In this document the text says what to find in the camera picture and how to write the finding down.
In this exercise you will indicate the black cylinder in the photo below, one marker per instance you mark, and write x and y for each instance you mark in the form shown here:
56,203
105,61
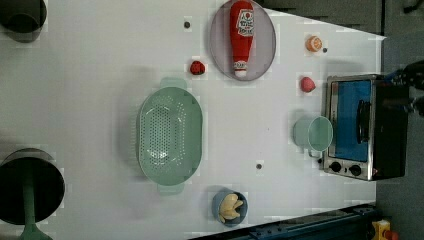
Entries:
23,16
48,183

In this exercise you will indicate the grey round plate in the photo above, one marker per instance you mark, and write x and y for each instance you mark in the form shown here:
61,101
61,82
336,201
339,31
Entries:
262,50

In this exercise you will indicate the green plastic strainer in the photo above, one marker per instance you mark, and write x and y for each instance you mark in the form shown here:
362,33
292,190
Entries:
170,124

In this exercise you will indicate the yellow banana pieces toy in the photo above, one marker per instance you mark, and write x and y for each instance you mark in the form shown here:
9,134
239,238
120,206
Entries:
228,208

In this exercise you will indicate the green spatula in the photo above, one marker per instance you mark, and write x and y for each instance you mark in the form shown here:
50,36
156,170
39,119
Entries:
31,231

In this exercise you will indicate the blue bowl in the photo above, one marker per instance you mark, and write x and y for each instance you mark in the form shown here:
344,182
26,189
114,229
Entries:
242,210

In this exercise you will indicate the red toy strawberry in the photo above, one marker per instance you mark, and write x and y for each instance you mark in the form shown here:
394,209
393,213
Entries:
197,68

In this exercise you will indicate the red plush ketchup bottle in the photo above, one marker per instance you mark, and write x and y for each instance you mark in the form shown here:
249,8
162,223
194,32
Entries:
241,35

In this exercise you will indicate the orange slice toy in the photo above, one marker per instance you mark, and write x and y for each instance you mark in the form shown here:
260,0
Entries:
313,44

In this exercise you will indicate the green plastic cup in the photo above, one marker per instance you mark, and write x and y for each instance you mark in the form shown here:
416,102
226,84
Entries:
313,134

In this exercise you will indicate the black cylinder lower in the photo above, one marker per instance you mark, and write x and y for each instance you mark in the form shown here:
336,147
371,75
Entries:
48,183

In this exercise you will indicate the silver toaster oven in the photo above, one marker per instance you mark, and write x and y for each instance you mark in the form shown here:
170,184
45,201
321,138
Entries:
369,134

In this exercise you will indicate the blue metal frame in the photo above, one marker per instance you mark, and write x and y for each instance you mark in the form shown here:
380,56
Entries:
351,223

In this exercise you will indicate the yellow red emergency button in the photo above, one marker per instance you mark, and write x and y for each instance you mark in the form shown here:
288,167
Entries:
383,231

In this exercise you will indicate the black cylinder upper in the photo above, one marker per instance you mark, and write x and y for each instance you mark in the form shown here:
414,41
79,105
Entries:
23,16

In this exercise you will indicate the pink toy fruit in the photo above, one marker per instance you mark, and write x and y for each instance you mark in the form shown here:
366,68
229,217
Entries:
307,85

